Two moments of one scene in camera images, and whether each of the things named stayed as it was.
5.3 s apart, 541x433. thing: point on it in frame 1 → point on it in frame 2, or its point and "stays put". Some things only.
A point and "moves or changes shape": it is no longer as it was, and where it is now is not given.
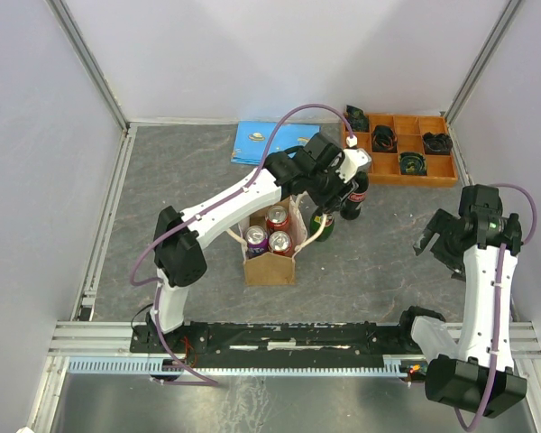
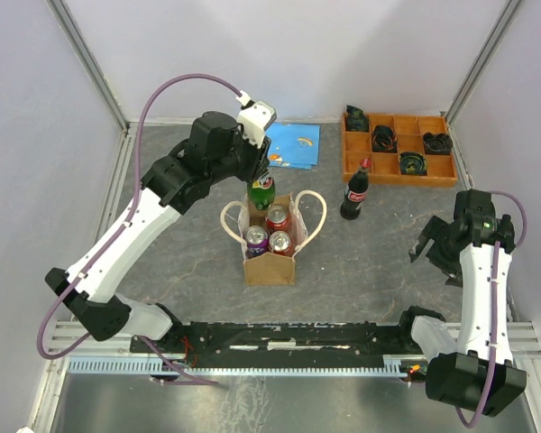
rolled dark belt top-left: (357, 119) stays put
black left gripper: (330, 204) → (259, 160)
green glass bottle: (315, 222) moves or changes shape
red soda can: (277, 219) stays put
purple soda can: (257, 240) stays put
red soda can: (280, 243) stays put
